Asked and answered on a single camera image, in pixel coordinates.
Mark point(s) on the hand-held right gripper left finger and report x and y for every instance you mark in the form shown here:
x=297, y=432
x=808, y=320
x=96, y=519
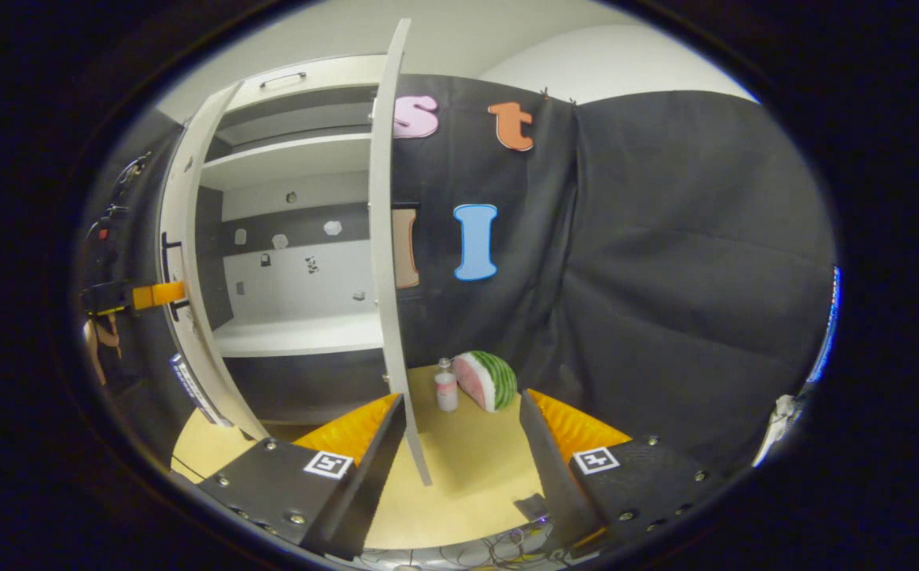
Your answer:
x=372, y=476

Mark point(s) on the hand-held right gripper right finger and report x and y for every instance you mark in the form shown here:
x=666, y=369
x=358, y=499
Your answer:
x=554, y=476

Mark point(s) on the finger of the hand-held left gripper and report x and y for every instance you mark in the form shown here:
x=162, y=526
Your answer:
x=159, y=295

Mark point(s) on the cabinet door with camera sticker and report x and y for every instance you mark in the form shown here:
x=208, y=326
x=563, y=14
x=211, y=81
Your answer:
x=185, y=190

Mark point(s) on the white double-door shoe cabinet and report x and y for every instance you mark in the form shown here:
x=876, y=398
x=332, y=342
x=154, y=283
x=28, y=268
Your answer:
x=300, y=333

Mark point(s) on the cabinet door with headphone sticker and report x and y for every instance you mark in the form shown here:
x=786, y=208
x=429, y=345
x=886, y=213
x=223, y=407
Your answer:
x=382, y=238

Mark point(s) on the small pink white bottle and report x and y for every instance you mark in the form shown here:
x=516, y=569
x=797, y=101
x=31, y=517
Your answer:
x=446, y=392

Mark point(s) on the toy watermelon slice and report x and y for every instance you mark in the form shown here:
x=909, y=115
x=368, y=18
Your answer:
x=491, y=381

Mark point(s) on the white crumpled object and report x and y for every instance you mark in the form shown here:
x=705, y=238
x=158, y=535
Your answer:
x=780, y=420

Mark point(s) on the dark camera stand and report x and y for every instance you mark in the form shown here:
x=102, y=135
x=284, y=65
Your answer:
x=106, y=238

